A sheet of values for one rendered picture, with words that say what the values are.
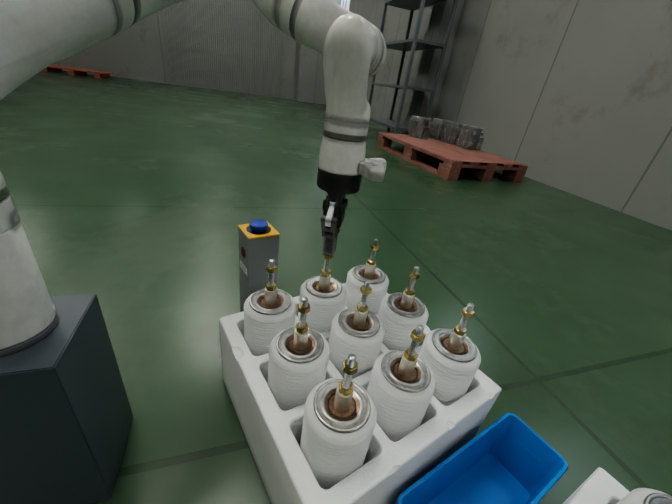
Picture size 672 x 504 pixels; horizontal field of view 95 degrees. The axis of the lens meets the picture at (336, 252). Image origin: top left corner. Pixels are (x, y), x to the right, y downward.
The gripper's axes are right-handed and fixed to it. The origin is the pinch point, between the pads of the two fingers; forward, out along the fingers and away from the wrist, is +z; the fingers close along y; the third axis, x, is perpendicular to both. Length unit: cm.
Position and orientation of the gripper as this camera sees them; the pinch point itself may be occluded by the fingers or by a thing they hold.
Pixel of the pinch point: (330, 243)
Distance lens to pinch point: 58.4
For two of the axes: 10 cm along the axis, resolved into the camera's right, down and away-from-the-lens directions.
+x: 9.8, 2.0, -1.0
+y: -1.8, 4.5, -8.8
